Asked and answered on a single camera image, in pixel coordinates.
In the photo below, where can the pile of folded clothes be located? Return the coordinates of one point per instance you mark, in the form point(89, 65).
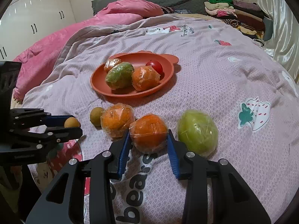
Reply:
point(245, 18)

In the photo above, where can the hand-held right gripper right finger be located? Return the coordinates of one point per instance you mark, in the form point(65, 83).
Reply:
point(174, 154)

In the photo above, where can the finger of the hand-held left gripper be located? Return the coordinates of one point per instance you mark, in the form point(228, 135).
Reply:
point(53, 120)
point(67, 134)

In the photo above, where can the small brown round fruit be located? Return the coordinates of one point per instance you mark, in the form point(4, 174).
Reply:
point(72, 122)
point(95, 116)

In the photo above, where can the cream satin curtain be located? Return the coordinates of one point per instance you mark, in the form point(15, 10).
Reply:
point(280, 23)

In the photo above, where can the plastic-wrapped orange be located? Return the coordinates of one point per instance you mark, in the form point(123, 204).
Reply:
point(111, 64)
point(144, 78)
point(148, 133)
point(116, 121)

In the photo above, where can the dark striped cloth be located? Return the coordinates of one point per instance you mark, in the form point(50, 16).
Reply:
point(167, 9)

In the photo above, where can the plastic-wrapped green fruit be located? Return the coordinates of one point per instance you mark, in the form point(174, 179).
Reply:
point(118, 75)
point(196, 133)

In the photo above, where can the orange plastic plate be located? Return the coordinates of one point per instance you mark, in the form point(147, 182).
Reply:
point(168, 72)

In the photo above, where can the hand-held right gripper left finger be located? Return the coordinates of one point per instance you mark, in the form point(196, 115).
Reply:
point(125, 154)

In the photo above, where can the pink duvet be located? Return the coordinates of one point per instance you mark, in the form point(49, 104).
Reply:
point(58, 42)

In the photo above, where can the red tomato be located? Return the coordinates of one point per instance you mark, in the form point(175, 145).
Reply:
point(156, 65)

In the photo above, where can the white wardrobe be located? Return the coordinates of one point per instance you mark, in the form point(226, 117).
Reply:
point(35, 9)

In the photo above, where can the beige bed sheet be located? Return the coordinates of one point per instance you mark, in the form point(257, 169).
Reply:
point(198, 16)

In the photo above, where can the grey-blue pillow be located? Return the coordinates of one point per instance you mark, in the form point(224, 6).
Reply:
point(268, 28)

